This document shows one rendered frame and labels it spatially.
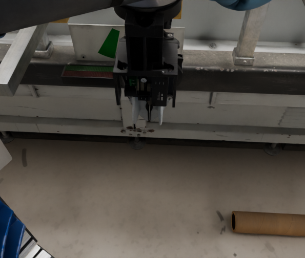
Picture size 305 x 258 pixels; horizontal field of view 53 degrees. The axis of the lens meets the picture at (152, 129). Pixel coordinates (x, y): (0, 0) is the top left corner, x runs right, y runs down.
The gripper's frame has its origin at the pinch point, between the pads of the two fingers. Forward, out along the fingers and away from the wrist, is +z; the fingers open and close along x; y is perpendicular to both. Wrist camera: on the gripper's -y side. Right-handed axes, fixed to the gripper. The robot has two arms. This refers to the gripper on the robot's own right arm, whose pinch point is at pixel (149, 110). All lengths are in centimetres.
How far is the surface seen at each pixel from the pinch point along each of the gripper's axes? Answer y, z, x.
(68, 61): -27.0, 12.8, -21.6
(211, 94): -30.7, 25.9, 15.6
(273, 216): -17, 75, 45
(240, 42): -28.9, 7.2, 19.4
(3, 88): -3.3, -0.3, -24.4
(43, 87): -31, 26, -33
